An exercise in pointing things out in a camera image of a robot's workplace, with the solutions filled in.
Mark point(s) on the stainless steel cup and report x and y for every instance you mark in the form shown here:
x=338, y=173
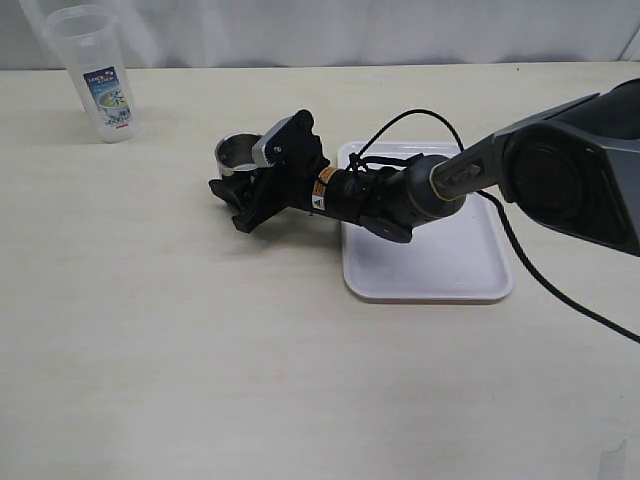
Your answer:
x=233, y=153

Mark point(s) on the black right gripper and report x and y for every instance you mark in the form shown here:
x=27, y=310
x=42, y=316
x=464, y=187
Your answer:
x=284, y=162

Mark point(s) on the white backdrop curtain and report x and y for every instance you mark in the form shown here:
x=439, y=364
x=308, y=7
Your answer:
x=199, y=34

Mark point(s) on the white plastic tray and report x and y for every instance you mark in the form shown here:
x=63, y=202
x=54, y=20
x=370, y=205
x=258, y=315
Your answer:
x=460, y=259

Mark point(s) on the clear plastic water pitcher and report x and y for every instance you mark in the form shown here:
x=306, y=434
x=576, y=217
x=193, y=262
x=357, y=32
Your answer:
x=85, y=39

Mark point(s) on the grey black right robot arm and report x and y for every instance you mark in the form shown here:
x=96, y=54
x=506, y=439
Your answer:
x=573, y=169

